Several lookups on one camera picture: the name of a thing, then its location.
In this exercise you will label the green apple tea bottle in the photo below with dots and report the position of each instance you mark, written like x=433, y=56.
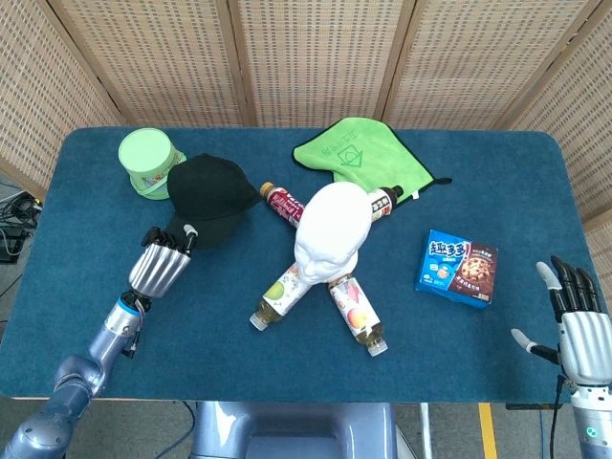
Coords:
x=282, y=296

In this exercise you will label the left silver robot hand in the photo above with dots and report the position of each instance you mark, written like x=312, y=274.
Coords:
x=160, y=270

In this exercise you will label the green microfiber cloth black trim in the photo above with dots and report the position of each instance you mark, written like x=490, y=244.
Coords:
x=354, y=153

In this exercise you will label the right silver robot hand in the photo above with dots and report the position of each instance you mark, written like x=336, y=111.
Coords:
x=583, y=339

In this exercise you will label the peach tea bottle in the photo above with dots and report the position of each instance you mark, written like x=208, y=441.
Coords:
x=356, y=313

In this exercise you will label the white table leg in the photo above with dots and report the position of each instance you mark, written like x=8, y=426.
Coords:
x=425, y=430

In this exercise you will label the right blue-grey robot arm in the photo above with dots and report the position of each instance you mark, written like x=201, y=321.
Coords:
x=593, y=421

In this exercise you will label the blue carpet table cover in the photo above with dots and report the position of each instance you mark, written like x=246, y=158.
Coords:
x=215, y=363

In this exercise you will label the blue chocolate cookie box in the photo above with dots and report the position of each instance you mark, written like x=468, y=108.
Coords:
x=454, y=268

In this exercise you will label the white foam mannequin head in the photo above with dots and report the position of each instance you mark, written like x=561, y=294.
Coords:
x=334, y=225

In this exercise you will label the black baseball cap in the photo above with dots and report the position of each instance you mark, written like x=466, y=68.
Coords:
x=210, y=191

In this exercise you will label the dark tea bottle black cap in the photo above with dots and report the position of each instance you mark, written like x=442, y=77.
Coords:
x=382, y=203

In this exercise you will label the blue-grey robot torso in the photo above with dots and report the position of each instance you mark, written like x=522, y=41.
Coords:
x=287, y=430

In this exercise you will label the red label drink bottle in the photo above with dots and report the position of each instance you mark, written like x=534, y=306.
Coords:
x=284, y=205

